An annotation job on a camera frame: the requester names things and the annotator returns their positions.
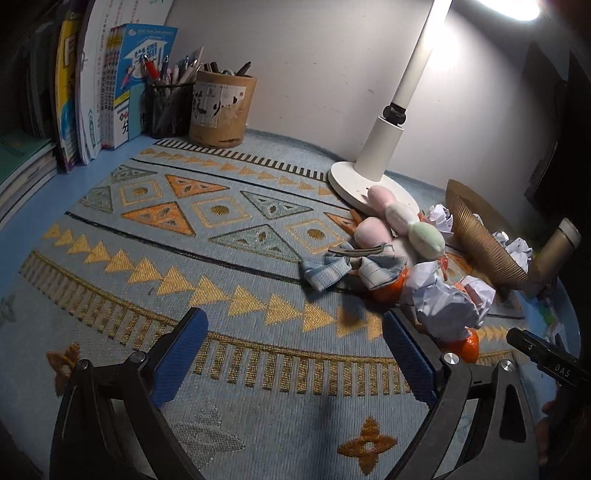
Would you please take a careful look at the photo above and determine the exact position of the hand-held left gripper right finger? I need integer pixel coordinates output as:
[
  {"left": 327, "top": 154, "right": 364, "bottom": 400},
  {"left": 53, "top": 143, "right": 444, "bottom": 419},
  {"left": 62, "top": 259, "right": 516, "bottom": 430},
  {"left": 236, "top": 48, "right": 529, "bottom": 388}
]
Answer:
[{"left": 382, "top": 308, "right": 541, "bottom": 480}]

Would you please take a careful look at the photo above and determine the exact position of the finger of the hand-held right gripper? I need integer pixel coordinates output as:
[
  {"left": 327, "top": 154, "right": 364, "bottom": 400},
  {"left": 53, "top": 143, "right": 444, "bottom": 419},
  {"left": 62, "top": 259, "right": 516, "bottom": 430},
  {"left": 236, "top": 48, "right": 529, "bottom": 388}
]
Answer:
[{"left": 506, "top": 328, "right": 583, "bottom": 384}]

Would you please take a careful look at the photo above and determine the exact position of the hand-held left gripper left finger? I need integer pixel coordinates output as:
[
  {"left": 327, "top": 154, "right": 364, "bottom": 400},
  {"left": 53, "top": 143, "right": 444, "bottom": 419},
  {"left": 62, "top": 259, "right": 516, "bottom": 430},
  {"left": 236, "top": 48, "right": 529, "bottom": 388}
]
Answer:
[{"left": 50, "top": 307, "right": 209, "bottom": 480}]

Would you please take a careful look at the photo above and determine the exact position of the orange mandarin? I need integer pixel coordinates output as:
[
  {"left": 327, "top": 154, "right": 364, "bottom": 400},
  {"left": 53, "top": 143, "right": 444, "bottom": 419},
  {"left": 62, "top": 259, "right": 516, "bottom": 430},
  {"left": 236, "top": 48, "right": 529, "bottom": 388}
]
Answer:
[
  {"left": 445, "top": 330, "right": 481, "bottom": 363},
  {"left": 369, "top": 268, "right": 411, "bottom": 303}
]

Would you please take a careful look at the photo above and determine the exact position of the white paper ball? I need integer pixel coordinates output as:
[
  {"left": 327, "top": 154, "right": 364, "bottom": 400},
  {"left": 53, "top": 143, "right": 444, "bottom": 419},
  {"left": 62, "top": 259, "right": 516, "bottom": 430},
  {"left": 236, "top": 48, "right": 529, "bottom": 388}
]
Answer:
[
  {"left": 462, "top": 276, "right": 497, "bottom": 326},
  {"left": 492, "top": 231, "right": 534, "bottom": 275},
  {"left": 401, "top": 261, "right": 481, "bottom": 342},
  {"left": 422, "top": 203, "right": 455, "bottom": 237}
]

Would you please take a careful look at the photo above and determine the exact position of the grey checked fabric bow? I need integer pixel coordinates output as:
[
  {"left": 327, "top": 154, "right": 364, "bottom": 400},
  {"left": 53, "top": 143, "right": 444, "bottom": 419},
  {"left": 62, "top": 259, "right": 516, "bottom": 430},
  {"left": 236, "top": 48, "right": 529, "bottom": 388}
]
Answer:
[{"left": 299, "top": 244, "right": 409, "bottom": 292}]

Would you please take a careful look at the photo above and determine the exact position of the pastel dango plush toy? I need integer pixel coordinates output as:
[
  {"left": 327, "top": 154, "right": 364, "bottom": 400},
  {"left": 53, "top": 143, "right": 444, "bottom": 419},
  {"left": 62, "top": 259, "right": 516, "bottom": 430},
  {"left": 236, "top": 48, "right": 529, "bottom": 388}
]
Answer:
[
  {"left": 353, "top": 217, "right": 398, "bottom": 250},
  {"left": 367, "top": 185, "right": 446, "bottom": 259}
]

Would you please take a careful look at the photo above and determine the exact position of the amber ribbed glass bowl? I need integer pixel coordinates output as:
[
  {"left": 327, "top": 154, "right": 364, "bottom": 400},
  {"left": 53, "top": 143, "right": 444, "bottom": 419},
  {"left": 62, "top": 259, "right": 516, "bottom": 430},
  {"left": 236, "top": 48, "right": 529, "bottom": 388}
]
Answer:
[{"left": 445, "top": 179, "right": 532, "bottom": 291}]

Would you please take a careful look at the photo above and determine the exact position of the person's right hand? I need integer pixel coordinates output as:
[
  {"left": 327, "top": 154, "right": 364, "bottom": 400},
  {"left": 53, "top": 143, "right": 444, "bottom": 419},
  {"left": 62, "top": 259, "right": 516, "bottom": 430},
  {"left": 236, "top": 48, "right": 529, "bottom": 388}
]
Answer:
[{"left": 536, "top": 401, "right": 555, "bottom": 464}]

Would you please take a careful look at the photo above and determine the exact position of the green toy clutter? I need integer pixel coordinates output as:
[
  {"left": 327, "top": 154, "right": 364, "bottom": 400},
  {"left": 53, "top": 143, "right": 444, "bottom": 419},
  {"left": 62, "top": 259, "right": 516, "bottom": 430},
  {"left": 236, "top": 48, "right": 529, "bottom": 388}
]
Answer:
[{"left": 536, "top": 286, "right": 573, "bottom": 342}]

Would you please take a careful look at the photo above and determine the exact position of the patterned blue table mat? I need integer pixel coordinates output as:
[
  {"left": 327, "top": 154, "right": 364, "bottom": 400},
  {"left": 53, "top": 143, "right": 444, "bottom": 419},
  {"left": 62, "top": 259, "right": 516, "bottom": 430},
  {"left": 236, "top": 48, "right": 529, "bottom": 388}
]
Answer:
[{"left": 0, "top": 129, "right": 578, "bottom": 480}]

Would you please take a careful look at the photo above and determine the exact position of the gold thermos bottle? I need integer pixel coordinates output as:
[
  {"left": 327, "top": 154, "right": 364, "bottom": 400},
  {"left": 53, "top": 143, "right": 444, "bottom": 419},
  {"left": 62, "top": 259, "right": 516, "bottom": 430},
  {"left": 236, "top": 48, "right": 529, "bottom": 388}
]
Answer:
[{"left": 531, "top": 218, "right": 581, "bottom": 282}]

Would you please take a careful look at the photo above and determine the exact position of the white desk lamp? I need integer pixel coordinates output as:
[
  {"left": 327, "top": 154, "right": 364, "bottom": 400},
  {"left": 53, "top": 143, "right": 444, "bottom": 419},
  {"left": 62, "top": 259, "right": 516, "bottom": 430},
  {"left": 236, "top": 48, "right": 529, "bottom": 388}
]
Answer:
[{"left": 328, "top": 0, "right": 541, "bottom": 217}]

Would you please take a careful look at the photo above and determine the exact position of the dark flat screen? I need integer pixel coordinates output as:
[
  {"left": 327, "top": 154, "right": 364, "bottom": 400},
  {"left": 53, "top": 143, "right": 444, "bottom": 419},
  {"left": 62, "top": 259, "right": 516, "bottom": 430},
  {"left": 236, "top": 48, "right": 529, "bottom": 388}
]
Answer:
[{"left": 524, "top": 41, "right": 587, "bottom": 213}]

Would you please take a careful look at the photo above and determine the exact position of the bamboo pen holder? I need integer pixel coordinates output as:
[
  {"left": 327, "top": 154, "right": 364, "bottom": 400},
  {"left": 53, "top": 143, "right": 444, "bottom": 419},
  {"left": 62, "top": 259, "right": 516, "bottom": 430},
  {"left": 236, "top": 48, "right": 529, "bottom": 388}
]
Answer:
[{"left": 188, "top": 70, "right": 257, "bottom": 148}]

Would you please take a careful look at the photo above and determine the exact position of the black mesh pen holder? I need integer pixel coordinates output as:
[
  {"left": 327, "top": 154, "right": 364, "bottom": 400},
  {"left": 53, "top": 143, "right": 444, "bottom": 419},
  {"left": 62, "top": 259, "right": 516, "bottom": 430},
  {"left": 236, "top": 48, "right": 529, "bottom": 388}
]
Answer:
[{"left": 147, "top": 80, "right": 197, "bottom": 139}]

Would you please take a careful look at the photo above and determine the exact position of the stack of green notebooks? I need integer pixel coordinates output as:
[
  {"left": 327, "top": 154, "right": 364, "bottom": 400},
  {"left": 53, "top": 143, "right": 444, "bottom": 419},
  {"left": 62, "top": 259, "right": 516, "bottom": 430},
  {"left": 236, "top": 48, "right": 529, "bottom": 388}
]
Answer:
[{"left": 0, "top": 129, "right": 58, "bottom": 217}]

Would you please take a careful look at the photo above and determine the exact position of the yellow book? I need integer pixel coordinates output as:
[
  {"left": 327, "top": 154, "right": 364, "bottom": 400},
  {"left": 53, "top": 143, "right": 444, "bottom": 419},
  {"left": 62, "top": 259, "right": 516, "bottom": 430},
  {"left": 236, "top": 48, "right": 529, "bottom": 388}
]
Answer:
[{"left": 54, "top": 11, "right": 86, "bottom": 174}]

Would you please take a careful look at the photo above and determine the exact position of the bunch of colored pens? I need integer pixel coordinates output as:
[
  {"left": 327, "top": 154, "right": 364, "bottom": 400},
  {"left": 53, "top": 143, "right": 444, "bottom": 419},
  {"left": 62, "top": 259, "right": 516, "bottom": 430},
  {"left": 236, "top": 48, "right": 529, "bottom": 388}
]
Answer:
[{"left": 141, "top": 45, "right": 206, "bottom": 86}]

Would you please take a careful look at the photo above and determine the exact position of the blue boxed book set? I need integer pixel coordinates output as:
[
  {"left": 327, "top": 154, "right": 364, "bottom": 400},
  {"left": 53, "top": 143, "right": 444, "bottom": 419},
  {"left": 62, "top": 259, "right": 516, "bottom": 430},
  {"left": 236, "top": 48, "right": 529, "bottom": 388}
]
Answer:
[{"left": 102, "top": 24, "right": 178, "bottom": 149}]

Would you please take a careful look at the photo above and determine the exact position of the bunch of dark pens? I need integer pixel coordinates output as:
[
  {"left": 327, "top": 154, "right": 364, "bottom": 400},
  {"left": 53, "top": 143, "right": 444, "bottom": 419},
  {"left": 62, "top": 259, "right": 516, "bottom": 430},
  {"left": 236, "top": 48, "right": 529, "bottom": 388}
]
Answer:
[{"left": 203, "top": 60, "right": 252, "bottom": 78}]

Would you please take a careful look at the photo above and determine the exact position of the stack of books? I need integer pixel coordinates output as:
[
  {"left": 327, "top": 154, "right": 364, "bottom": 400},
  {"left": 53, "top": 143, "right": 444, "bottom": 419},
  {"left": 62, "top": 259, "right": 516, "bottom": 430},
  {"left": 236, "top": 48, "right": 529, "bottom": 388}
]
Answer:
[{"left": 76, "top": 0, "right": 175, "bottom": 166}]

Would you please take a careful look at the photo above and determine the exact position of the dark standing book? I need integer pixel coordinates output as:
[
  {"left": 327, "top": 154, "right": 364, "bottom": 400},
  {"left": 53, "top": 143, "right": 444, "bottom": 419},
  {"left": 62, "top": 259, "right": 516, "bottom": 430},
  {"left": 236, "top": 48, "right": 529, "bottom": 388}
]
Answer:
[{"left": 14, "top": 28, "right": 61, "bottom": 139}]

